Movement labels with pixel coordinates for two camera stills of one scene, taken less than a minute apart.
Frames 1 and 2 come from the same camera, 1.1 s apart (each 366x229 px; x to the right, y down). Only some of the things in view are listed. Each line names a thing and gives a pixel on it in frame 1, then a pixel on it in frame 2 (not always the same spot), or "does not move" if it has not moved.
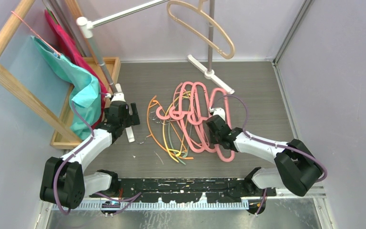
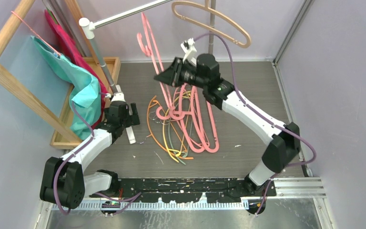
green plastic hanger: (171, 146) does not move
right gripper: (213, 140) to (172, 76)
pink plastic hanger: (229, 121) to (153, 52)
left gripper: (132, 119) does not move
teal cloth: (86, 105) does not move
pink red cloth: (68, 49) does not move
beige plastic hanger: (198, 8) to (205, 5)
